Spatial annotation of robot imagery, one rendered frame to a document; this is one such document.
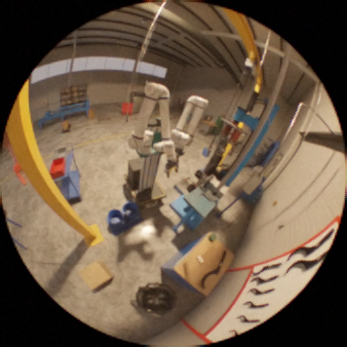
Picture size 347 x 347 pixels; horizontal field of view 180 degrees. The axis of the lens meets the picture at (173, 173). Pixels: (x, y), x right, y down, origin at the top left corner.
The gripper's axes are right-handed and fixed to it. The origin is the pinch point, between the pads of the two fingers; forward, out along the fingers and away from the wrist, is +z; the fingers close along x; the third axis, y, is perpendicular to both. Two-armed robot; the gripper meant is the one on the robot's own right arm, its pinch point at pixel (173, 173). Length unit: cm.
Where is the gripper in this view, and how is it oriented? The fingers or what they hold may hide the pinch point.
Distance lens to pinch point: 115.9
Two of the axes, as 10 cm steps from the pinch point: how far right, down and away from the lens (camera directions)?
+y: -7.1, -2.9, 6.4
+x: -7.0, 4.2, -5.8
